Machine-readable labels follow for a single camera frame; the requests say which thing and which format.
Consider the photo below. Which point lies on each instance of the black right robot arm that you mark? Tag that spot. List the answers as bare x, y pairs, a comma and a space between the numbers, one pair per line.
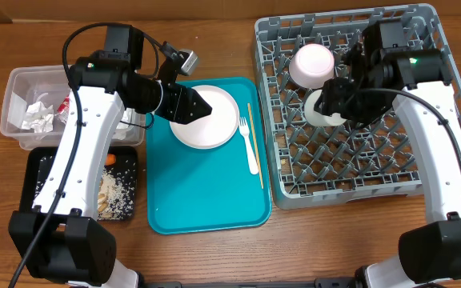
386, 74

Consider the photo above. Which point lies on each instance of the teal plastic tray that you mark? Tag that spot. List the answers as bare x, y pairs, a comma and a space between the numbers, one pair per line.
192, 190

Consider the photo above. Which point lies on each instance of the pink plastic fork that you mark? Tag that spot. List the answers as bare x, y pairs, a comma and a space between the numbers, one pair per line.
245, 133

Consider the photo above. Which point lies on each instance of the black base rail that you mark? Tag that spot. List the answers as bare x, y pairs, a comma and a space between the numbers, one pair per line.
340, 282

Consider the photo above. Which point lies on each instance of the black tray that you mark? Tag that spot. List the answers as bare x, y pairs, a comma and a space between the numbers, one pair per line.
39, 163

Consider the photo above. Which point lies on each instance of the small crumpled paper ball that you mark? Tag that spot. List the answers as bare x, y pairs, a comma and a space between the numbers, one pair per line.
38, 118

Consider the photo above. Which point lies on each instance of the white napkin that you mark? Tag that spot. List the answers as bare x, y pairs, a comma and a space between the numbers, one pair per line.
124, 125

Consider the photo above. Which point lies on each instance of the orange carrot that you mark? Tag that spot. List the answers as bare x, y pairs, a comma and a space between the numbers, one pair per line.
110, 159

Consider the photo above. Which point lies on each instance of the grey dishwasher rack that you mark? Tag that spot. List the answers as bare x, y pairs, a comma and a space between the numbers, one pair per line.
322, 166

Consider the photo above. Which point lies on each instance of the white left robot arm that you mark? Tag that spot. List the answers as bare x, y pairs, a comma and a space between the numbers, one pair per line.
56, 231

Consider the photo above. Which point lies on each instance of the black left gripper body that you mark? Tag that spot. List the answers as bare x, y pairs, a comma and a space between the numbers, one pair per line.
175, 102

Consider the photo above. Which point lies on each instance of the clear plastic bin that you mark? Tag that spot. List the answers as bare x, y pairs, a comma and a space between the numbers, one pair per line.
48, 84

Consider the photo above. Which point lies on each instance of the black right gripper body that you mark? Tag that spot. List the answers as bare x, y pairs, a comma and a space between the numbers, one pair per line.
365, 107

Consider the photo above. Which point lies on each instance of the wooden chopstick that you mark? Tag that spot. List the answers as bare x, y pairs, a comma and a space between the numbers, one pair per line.
255, 144

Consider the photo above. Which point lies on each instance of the white paper cup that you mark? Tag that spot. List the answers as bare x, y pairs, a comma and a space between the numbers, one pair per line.
315, 118

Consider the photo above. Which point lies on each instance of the pink plate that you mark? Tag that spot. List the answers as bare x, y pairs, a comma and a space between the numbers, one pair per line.
213, 130

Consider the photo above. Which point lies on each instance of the spilled rice pile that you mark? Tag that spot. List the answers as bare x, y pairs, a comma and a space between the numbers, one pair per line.
117, 188

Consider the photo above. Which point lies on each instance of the red snack wrapper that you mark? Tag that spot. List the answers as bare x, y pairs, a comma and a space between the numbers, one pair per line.
63, 110

